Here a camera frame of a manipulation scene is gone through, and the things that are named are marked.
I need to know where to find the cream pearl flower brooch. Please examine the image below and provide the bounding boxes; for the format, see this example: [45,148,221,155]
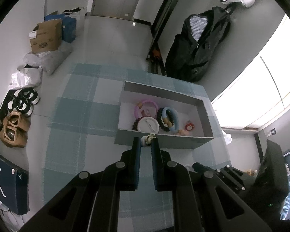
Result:
[140,132,155,147]

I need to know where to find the red cartoon brooch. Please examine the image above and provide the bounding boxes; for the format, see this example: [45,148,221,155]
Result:
[184,121,195,132]

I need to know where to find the white round pin badge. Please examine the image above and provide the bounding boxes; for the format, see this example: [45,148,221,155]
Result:
[137,117,160,134]

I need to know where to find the grey cardboard box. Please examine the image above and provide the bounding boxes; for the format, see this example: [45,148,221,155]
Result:
[115,81,214,149]

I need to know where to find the teal checked tablecloth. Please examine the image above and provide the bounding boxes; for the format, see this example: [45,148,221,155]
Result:
[42,63,231,231]

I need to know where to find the navy jordan shoe box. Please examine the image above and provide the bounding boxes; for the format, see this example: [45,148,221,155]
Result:
[0,155,29,215]

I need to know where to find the tan brown shoes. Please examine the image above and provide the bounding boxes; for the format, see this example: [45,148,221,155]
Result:
[0,111,31,148]

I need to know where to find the black hanging jacket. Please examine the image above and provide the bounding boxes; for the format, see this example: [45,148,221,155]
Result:
[165,3,236,82]

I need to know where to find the black white sneakers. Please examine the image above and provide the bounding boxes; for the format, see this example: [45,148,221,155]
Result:
[7,87,40,117]

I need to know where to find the white plastic bags pile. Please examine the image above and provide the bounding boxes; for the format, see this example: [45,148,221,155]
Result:
[9,41,73,90]

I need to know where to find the brown cardboard carton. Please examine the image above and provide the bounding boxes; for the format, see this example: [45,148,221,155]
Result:
[29,19,62,53]

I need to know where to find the blue cardboard box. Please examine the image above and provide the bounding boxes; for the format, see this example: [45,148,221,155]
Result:
[44,13,76,43]

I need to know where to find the white plastic bag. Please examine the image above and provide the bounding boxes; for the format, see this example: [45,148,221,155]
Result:
[63,7,86,30]

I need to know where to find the black beaded bracelet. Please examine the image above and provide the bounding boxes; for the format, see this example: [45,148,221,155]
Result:
[131,117,142,131]
[155,107,171,132]

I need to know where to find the light blue ring bracelet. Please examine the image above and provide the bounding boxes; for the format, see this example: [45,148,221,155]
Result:
[162,106,180,136]

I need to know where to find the pink ring bracelet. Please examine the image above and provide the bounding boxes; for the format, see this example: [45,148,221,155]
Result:
[134,98,159,119]

